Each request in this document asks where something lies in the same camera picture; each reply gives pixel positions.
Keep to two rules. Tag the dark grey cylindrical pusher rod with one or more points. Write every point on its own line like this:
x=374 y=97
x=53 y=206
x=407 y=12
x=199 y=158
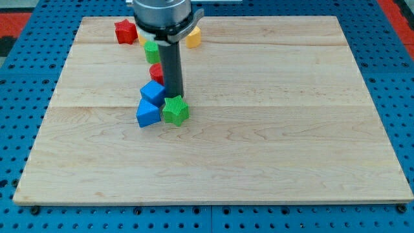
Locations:
x=172 y=70

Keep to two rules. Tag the blue triangle block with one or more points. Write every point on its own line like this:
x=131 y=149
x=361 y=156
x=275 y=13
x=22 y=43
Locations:
x=147 y=113

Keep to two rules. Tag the yellow block behind arm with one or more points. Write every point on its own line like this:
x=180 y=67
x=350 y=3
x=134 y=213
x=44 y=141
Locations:
x=141 y=38

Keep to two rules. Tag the blue cube block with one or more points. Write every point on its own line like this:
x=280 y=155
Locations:
x=154 y=93

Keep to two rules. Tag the red cylinder block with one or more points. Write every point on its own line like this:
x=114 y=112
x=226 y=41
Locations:
x=156 y=73

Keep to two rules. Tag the green cylinder block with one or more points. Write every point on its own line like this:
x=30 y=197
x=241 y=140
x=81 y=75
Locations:
x=151 y=52

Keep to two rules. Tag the yellow half-round block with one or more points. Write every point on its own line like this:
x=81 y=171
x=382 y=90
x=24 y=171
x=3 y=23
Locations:
x=193 y=39

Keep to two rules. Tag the red star block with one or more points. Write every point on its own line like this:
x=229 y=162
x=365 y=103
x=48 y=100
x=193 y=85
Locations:
x=125 y=32

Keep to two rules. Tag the green star block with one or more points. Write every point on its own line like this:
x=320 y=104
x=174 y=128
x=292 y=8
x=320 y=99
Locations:
x=176 y=110

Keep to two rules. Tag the light wooden board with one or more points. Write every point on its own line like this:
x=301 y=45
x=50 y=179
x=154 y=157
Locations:
x=279 y=115

